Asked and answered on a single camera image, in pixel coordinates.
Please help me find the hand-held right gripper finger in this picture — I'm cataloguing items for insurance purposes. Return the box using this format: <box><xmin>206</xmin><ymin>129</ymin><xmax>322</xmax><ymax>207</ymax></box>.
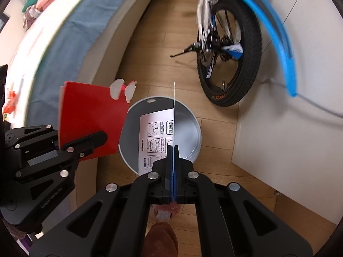
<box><xmin>29</xmin><ymin>145</ymin><xmax>172</xmax><ymax>257</ymax></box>
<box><xmin>174</xmin><ymin>145</ymin><xmax>313</xmax><ymax>257</ymax></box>

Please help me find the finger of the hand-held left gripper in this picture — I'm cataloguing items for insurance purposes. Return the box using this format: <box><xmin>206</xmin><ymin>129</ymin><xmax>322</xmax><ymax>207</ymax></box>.
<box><xmin>5</xmin><ymin>131</ymin><xmax>108</xmax><ymax>226</ymax></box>
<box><xmin>5</xmin><ymin>124</ymin><xmax>59</xmax><ymax>151</ymax></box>

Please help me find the red paper packet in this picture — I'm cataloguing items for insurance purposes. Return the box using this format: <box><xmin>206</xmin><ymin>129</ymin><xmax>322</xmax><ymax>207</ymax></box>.
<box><xmin>57</xmin><ymin>79</ymin><xmax>138</xmax><ymax>163</ymax></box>

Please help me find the white printed instruction sheet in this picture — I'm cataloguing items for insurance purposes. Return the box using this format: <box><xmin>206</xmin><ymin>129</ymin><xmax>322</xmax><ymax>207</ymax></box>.
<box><xmin>138</xmin><ymin>82</ymin><xmax>178</xmax><ymax>176</ymax></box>

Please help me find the white round bin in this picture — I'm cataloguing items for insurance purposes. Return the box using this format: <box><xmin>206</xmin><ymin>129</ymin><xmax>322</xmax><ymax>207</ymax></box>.
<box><xmin>119</xmin><ymin>96</ymin><xmax>202</xmax><ymax>176</ymax></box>

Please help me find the pink slipper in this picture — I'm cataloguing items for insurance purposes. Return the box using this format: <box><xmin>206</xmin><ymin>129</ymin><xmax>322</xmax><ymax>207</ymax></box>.
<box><xmin>154</xmin><ymin>203</ymin><xmax>179</xmax><ymax>219</ymax></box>

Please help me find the person's leg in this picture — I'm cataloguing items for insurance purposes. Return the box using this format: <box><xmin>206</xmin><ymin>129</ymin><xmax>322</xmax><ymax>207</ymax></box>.
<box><xmin>143</xmin><ymin>210</ymin><xmax>179</xmax><ymax>257</ymax></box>

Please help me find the bed with blue sheet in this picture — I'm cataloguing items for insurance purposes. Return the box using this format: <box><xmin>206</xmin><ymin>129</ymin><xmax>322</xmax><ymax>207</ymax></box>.
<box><xmin>0</xmin><ymin>0</ymin><xmax>161</xmax><ymax>255</ymax></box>

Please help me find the white and blue bicycle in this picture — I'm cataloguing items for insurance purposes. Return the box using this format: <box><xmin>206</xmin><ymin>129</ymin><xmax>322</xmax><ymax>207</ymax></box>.
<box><xmin>157</xmin><ymin>0</ymin><xmax>298</xmax><ymax>108</ymax></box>

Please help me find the white wardrobe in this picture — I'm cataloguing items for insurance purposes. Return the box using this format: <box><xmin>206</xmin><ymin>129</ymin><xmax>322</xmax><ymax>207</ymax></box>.
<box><xmin>231</xmin><ymin>0</ymin><xmax>343</xmax><ymax>226</ymax></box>

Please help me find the green cloth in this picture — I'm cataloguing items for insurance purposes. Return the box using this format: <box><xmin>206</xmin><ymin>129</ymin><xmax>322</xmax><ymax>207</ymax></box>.
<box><xmin>22</xmin><ymin>0</ymin><xmax>38</xmax><ymax>13</ymax></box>

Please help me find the grey cable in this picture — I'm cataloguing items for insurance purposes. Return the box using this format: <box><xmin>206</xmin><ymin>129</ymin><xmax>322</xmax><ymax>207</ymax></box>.
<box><xmin>257</xmin><ymin>77</ymin><xmax>343</xmax><ymax>118</ymax></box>

